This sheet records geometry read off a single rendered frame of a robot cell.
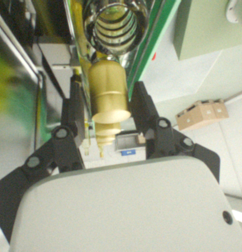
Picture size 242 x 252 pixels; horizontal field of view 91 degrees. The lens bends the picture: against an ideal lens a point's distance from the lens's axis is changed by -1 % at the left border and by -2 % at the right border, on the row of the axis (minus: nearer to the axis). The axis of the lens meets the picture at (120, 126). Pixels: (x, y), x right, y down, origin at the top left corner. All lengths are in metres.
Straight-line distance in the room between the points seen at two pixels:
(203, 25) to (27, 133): 0.55
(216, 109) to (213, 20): 3.62
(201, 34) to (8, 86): 0.54
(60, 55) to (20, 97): 0.24
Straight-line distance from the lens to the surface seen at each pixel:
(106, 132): 0.15
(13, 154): 0.21
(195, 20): 0.51
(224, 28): 0.60
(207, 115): 3.84
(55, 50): 0.44
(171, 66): 0.79
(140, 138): 5.65
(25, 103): 0.25
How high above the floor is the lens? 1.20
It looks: 15 degrees down
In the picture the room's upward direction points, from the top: 172 degrees clockwise
